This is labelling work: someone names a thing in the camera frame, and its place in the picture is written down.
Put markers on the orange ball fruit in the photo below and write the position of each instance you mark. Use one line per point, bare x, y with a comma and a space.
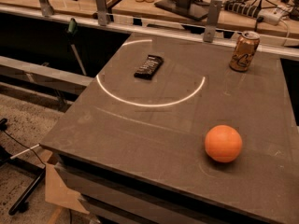
223, 143

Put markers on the black and white power strip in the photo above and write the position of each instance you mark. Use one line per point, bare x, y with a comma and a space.
270, 15

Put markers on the grey metal bracket right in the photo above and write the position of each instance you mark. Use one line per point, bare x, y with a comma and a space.
212, 20

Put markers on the grey metal bracket middle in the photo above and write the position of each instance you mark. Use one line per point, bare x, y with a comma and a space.
102, 13

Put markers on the black stand leg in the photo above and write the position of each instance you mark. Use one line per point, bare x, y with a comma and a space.
21, 205

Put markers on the black snack bar wrapper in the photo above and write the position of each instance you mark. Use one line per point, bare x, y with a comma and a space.
149, 67

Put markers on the black monitor stand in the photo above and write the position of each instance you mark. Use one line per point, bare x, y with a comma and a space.
184, 8

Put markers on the tan cardboard piece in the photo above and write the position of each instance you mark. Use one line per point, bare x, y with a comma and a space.
58, 193

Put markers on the grey metal bracket left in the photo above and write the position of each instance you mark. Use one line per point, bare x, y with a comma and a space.
46, 8

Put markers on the orange soda can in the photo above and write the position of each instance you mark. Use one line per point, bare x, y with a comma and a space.
246, 46

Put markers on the grey metal bracket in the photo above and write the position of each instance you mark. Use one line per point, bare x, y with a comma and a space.
102, 13
212, 20
46, 8

